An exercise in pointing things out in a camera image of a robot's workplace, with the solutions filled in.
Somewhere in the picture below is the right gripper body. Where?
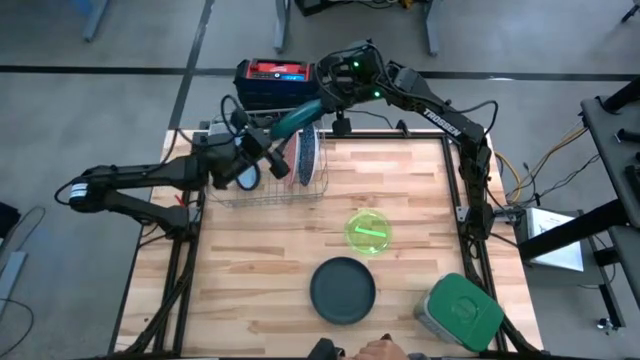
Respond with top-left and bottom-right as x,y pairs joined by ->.
323,68 -> 370,110

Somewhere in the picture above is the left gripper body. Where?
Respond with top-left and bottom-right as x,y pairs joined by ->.
202,130 -> 255,190

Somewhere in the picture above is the dark blue floral plate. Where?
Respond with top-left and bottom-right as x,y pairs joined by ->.
296,123 -> 322,187

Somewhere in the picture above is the dark green plate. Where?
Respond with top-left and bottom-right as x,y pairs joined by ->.
271,97 -> 327,142
308,255 -> 378,327

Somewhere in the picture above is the green utensil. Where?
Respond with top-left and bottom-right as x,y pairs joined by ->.
353,224 -> 388,240

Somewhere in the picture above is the red black power station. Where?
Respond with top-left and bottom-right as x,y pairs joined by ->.
233,57 -> 325,115

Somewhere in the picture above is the black rounded object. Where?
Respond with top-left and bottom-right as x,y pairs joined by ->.
306,337 -> 347,360

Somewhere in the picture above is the grey desk leg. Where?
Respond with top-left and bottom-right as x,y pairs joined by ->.
81,0 -> 110,44

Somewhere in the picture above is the person's hand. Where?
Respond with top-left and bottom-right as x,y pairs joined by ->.
344,333 -> 410,360

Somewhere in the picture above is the green lidded container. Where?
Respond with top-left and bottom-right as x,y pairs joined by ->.
413,272 -> 506,353

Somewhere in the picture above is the black computer case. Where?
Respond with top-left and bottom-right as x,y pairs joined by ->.
0,201 -> 22,237

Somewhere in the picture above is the white paper booklet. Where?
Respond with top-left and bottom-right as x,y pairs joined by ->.
525,206 -> 586,274

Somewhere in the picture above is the black side table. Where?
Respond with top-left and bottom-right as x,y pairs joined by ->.
517,74 -> 640,331

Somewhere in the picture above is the white wire dish rack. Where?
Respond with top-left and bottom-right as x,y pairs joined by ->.
206,112 -> 331,210

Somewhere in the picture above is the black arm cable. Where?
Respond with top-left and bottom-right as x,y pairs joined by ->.
443,98 -> 500,151
219,93 -> 262,192

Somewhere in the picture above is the black power cable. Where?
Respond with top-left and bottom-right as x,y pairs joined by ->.
347,108 -> 412,139

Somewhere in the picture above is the black box with cables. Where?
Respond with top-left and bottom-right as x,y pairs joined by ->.
293,0 -> 436,17

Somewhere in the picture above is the black aluminium rig frame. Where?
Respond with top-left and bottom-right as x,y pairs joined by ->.
110,129 -> 545,359

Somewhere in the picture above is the yellow cable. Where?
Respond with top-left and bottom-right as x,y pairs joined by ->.
494,124 -> 590,202

